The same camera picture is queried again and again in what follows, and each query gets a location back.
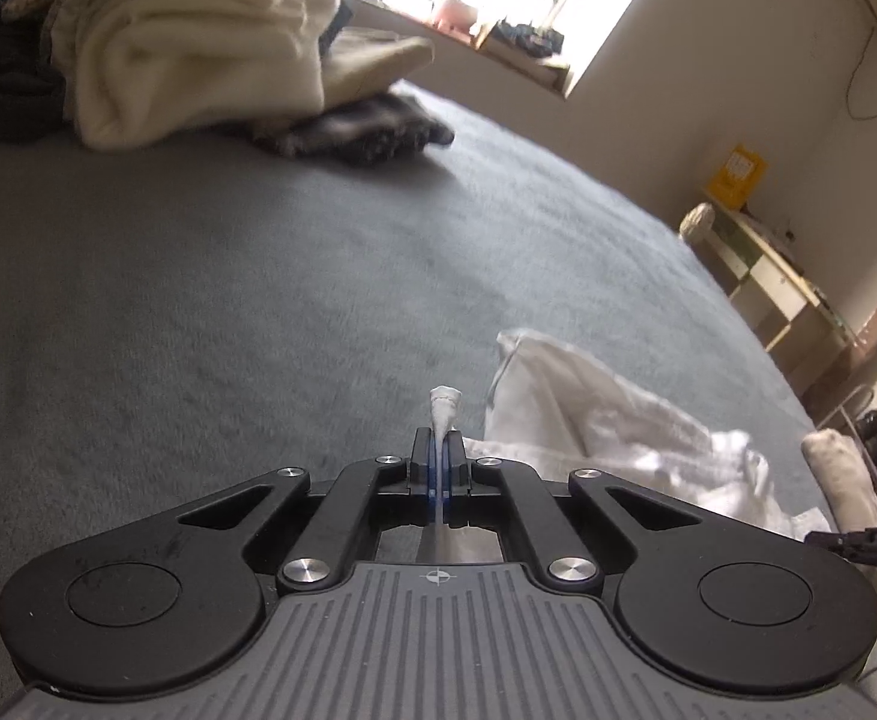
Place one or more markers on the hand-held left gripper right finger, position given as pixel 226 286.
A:
pixel 449 476

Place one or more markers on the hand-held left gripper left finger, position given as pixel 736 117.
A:
pixel 429 476

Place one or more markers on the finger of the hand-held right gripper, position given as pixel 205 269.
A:
pixel 832 544

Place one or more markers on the white button shirt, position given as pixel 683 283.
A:
pixel 596 412

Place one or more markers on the cardboard box with dark clothes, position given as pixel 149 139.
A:
pixel 524 45

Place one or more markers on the beige rolled cloth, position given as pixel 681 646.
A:
pixel 843 480

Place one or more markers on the cream wooden desk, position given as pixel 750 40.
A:
pixel 761 277

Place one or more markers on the dark patterned cloth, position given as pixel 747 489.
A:
pixel 363 131

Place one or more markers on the yellow box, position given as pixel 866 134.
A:
pixel 738 176

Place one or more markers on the tan folded cloth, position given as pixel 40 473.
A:
pixel 378 64

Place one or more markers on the pink pot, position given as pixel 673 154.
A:
pixel 457 13

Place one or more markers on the cream knit cloth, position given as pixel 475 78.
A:
pixel 198 37

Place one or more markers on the dark brown cloth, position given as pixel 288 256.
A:
pixel 3 82

